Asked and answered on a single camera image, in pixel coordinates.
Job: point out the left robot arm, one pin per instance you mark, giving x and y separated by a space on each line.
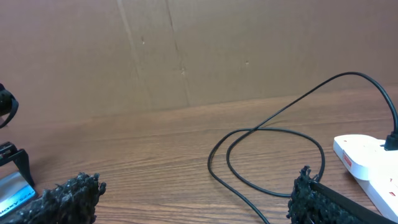
9 107

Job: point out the white charger plug adapter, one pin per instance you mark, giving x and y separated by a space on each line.
365 157

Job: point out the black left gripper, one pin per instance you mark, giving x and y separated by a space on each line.
20 158

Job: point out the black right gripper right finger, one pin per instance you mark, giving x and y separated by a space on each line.
314 203

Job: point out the blue Samsung Galaxy smartphone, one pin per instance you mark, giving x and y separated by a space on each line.
16 192

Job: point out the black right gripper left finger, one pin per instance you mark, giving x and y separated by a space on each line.
73 202

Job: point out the white power strip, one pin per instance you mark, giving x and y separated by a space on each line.
383 194

